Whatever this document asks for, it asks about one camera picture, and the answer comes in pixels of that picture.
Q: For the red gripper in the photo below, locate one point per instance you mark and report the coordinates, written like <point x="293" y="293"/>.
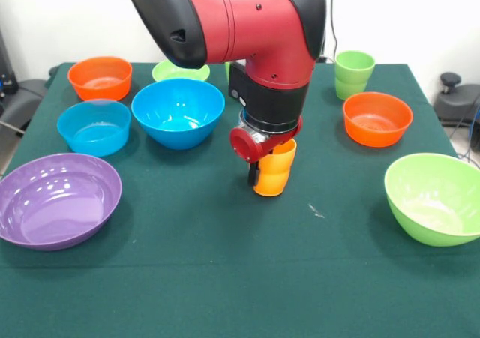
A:
<point x="245" y="145"/>

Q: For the orange-yellow stepped cup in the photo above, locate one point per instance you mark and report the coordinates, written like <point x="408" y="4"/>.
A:
<point x="275" y="177"/>

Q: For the orange bowl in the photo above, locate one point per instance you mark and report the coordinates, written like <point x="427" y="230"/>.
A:
<point x="377" y="128"/>
<point x="99" y="87"/>

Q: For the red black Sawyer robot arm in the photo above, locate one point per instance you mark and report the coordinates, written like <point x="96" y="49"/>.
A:
<point x="243" y="23"/>

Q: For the dark green tablecloth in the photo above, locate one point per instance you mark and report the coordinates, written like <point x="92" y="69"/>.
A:
<point x="240" y="259"/>

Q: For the large blue bowl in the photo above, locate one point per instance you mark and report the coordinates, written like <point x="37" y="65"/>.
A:
<point x="178" y="128"/>

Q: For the small light green bowl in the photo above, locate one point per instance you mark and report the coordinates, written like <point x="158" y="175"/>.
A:
<point x="161" y="72"/>

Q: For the green stepped cup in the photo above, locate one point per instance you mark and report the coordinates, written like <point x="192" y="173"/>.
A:
<point x="354" y="75"/>

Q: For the small blue bowl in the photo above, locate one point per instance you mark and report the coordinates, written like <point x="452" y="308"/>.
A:
<point x="93" y="139"/>

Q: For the large green bowl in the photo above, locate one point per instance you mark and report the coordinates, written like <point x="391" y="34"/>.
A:
<point x="431" y="210"/>

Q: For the purple bowl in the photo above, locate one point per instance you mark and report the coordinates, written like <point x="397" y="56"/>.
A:
<point x="56" y="210"/>

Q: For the grey stand base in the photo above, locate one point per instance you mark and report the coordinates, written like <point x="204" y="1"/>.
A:
<point x="457" y="105"/>
<point x="22" y="98"/>

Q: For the black device with blue light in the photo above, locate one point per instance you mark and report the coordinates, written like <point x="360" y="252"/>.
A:
<point x="7" y="75"/>

